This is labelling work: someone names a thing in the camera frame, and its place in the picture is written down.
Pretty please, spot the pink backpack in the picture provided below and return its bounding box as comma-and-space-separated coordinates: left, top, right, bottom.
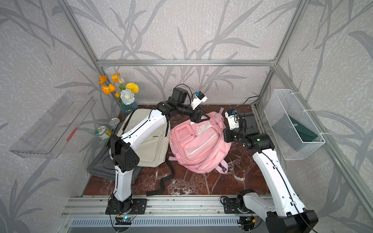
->
169, 108, 231, 174

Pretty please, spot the beige backpack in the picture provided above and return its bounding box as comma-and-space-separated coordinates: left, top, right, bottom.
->
115, 108, 175, 196

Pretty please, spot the grey backpack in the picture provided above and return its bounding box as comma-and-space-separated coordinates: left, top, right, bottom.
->
86, 145, 143, 184

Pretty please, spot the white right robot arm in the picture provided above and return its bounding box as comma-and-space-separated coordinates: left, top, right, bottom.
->
223, 109, 318, 233

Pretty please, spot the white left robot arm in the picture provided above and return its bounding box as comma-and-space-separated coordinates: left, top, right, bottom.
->
108, 87, 209, 213

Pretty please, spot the green box in basket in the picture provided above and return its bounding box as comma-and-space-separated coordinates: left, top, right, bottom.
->
273, 115, 318, 151

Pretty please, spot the blue glass vase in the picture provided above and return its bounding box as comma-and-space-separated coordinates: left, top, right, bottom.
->
120, 102, 139, 114

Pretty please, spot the artificial flower bouquet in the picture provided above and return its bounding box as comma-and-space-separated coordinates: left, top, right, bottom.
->
98, 72, 139, 105

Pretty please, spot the sunflower label plastic can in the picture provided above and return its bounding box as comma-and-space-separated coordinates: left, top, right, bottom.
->
95, 125, 112, 142

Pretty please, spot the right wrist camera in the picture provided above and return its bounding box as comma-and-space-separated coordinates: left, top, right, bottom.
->
225, 109, 239, 130

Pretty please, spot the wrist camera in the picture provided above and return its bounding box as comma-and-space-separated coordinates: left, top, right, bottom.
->
225, 109, 239, 130
190, 91, 207, 110

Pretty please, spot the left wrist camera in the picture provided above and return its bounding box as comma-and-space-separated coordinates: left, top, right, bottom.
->
190, 91, 207, 110

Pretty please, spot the white wire mesh basket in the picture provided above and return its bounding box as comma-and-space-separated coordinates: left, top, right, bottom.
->
264, 89, 325, 161

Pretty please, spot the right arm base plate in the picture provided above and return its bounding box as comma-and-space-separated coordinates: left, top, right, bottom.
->
220, 196, 241, 214

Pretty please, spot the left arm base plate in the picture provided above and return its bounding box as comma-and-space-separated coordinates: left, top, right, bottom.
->
105, 198, 147, 215

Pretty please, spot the clear acrylic wall shelf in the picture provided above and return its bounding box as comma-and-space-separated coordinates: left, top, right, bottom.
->
10, 91, 96, 159

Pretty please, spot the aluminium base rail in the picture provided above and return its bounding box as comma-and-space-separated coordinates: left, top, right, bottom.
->
61, 196, 277, 218

